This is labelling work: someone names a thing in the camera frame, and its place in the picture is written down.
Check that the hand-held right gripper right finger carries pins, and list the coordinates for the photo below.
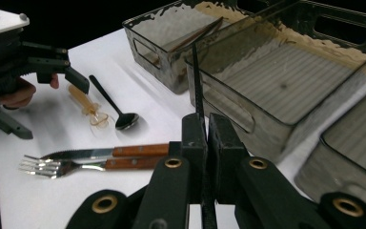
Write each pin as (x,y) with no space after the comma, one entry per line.
(227,152)

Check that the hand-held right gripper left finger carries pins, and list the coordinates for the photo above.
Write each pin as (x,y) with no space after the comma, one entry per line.
(193,152)

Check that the clear amber plastic spoon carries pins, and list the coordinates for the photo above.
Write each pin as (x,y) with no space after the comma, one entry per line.
(84,103)

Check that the smoky plastic bin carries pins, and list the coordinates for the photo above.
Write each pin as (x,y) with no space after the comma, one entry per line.
(168,76)
(267,140)
(346,178)

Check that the metal spoon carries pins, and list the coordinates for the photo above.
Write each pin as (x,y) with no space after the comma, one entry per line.
(127,120)

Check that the black chopstick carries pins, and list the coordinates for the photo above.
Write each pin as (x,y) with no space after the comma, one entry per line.
(211,29)
(198,82)

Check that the brown chopstick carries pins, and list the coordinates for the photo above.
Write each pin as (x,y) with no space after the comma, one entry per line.
(200,33)
(190,40)

